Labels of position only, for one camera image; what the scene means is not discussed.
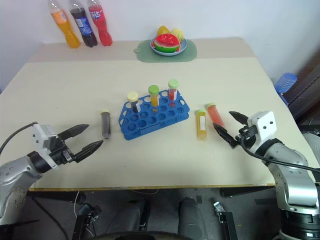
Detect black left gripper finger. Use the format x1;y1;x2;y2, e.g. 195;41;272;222
58;123;90;144
72;139;105;164

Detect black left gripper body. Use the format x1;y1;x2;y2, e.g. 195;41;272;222
48;135;76;166

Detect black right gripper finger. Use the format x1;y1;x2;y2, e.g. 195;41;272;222
228;110;250;125
212;122;240;150

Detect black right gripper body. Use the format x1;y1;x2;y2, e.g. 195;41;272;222
234;124;259;150

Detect orange-red liquid tube, green cap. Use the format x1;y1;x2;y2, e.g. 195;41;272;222
205;102;225;129

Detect yellow liquid tube, green cap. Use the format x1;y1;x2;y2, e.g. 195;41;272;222
195;109;209;142

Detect dark liquid tube, pale cap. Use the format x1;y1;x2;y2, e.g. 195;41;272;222
100;108;112;140

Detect dark liquid tube, yellow cap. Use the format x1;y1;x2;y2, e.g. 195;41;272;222
126;91;142;114

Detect blue test tube rack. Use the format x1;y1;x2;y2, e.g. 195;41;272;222
117;89;191;141

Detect red liquid tube, green cap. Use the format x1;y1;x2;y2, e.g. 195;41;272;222
167;78;180;102

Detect orange-yellow liquid tube, green cap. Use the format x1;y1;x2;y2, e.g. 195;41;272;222
147;84;161;114

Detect black metal stand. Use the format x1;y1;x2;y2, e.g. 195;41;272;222
71;203;102;240
212;199;239;240

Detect dark brown cabinet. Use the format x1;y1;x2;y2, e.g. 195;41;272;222
286;58;320;122

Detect green cutting mat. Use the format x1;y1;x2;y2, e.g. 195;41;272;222
133;39;198;63

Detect dark rounded shape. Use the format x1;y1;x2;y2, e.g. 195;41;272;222
176;196;209;240

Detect blue plate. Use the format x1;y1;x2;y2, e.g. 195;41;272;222
149;37;189;57

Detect orange soda bottle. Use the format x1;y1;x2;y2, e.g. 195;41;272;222
47;0;82;50

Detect pale yellow toy fruit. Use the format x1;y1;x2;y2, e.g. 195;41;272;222
169;27;186;42

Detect toy watermelon slice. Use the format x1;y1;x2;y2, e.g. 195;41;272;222
152;32;182;54

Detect dark cola bottle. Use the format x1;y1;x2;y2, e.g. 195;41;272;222
67;0;99;48

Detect red soda bottle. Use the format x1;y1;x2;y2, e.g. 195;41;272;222
87;0;114;47

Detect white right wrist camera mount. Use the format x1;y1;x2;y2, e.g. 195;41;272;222
247;110;278;154

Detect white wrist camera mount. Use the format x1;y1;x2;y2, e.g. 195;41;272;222
247;110;278;154
31;123;61;170

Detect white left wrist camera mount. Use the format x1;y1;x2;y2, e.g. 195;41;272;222
31;123;61;170

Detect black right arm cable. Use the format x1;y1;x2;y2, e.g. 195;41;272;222
239;136;320;176

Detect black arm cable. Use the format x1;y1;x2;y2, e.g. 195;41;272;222
0;121;38;156
239;136;320;176

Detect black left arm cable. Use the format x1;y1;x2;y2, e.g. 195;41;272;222
0;121;38;156

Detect white thin cable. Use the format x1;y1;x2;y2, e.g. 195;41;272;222
73;190;81;219

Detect black table frame bar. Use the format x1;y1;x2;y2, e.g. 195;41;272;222
219;185;276;199

